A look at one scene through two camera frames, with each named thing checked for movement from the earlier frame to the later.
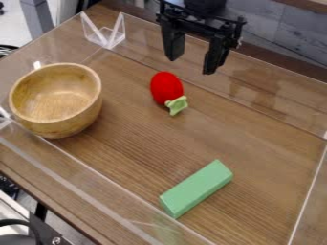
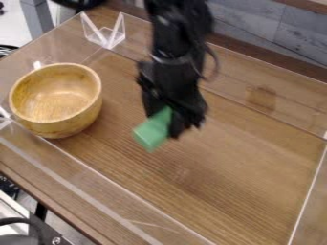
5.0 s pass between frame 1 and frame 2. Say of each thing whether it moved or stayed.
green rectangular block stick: moved
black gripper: moved
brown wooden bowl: stayed
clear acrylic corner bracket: stayed
